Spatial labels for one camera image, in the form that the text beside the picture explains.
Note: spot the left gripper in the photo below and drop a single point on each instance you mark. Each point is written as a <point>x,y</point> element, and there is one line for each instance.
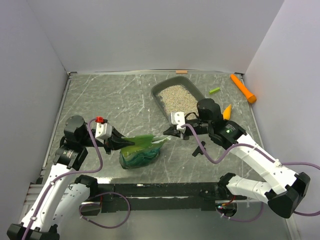
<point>116,142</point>

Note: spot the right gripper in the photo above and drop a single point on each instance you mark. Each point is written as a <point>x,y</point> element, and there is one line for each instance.
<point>172,131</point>

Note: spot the green litter bag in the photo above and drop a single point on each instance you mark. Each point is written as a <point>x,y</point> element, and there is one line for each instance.
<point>145,150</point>

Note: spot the black bag clip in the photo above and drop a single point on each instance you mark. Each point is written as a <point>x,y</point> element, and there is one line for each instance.
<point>198,150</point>

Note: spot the grey litter box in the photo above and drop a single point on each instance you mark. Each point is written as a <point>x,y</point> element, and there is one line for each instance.
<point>176,94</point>

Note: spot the yellow plastic scoop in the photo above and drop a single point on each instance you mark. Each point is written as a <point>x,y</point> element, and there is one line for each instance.
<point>227,112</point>

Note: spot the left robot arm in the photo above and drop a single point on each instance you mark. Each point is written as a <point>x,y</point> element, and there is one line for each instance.
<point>67,186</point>

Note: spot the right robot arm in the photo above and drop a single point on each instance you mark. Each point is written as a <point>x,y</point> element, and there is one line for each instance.
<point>282,189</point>

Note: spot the tan small block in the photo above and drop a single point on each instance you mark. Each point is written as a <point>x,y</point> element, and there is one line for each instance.
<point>181,72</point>

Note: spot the green small block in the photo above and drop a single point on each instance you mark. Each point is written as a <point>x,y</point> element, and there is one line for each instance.
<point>215,90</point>

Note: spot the orange toy carrot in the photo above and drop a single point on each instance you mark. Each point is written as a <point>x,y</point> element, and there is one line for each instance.
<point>251,98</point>

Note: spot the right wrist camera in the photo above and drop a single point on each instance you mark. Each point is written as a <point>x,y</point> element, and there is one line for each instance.
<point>177,119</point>

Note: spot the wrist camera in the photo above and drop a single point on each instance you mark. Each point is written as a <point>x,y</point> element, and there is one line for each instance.
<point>103,128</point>
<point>177,119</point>

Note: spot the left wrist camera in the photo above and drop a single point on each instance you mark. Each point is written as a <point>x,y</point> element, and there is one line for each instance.
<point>103,128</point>

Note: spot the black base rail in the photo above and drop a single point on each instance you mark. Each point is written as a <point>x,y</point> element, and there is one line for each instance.
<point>161,196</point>

